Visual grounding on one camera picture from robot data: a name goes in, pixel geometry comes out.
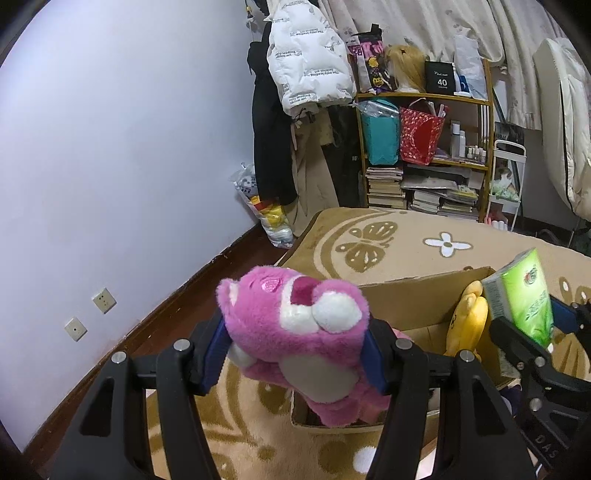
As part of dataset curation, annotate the dark hanging garment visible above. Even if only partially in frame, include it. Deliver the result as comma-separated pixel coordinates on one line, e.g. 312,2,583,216
323,106,365,208

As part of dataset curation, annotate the wooden shelf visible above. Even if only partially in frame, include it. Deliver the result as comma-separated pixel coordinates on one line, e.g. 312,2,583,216
353,58,495,222

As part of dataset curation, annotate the teal bag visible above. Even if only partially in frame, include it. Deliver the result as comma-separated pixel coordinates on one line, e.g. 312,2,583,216
360,99,402,167

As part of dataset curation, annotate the red gift bag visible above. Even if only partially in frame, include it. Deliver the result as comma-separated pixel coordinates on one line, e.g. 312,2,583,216
399,99,446,166

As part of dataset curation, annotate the white trolley cart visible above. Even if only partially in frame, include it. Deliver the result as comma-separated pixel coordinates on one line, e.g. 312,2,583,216
485,138,527,232

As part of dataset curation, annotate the blond wig head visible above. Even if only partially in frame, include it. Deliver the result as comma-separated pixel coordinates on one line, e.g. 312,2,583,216
385,45,428,93

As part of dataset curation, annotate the black coat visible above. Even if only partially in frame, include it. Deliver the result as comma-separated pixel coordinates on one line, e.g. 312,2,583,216
247,41,298,206

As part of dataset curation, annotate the patterned tote bag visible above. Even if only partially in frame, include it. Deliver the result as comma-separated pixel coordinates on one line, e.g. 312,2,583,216
348,30,393,93

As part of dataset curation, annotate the cream curtain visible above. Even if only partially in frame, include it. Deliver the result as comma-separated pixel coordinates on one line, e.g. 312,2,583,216
318,0,555,130

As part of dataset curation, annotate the pile of papers and magazines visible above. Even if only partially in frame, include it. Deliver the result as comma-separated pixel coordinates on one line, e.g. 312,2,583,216
402,166,481,220

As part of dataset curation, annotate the plastic bag of toys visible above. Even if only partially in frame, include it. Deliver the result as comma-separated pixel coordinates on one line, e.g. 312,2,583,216
232,162,296,250

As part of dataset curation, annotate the beige patterned rug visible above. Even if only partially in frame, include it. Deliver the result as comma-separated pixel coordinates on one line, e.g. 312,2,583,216
143,207,591,480

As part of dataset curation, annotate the stack of books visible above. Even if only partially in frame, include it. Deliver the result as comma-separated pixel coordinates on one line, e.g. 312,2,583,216
367,166,407,208

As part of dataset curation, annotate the white plastic bag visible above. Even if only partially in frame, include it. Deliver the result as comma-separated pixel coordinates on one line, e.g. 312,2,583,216
452,34,488,100

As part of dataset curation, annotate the black box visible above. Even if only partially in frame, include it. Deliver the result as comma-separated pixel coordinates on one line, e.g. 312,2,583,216
424,60,455,96

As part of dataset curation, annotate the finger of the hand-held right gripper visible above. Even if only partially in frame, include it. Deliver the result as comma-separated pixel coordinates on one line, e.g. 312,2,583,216
488,318,561,384
549,296,591,336

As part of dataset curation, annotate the white wall socket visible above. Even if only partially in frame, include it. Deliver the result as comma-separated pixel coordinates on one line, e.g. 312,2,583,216
92,287,117,315
65,316,88,342

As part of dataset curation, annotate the white bottle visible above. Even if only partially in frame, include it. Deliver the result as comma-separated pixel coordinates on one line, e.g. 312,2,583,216
450,121,467,158

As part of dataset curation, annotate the beige coat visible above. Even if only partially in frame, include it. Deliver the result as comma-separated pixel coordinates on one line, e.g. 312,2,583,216
286,115,340,232

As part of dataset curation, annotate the pink bear plush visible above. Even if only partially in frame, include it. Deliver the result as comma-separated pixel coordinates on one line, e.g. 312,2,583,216
216,265,414,428

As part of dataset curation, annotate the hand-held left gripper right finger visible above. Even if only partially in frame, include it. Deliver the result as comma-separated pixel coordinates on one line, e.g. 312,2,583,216
360,320,539,480

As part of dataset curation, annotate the white puffer jacket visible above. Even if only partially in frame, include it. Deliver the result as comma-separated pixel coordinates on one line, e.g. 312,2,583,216
267,0,356,118

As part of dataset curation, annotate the green tissue pack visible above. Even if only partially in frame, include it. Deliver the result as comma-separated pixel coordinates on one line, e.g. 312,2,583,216
480,248,555,349

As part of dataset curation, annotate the yellow dog plush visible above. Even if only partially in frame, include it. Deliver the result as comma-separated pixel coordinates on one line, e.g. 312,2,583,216
443,279,490,363

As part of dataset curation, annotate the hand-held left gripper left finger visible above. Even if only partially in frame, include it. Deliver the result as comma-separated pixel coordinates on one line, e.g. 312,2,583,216
50,307,232,480

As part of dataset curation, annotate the cardboard box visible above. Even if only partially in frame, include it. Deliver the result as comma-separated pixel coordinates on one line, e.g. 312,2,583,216
290,266,522,435

